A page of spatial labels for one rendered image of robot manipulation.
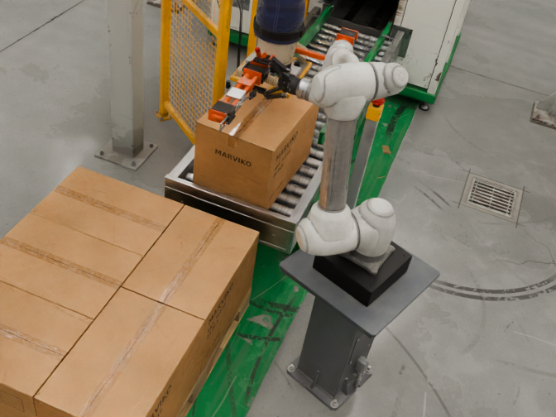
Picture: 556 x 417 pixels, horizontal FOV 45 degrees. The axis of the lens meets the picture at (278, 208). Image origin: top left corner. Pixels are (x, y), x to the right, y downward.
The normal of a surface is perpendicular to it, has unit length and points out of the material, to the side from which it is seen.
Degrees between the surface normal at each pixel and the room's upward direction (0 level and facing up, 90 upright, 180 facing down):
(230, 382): 0
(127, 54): 92
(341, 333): 90
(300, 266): 0
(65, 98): 0
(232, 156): 90
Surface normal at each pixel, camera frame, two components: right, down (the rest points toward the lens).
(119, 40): -0.36, 0.59
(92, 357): 0.13, -0.74
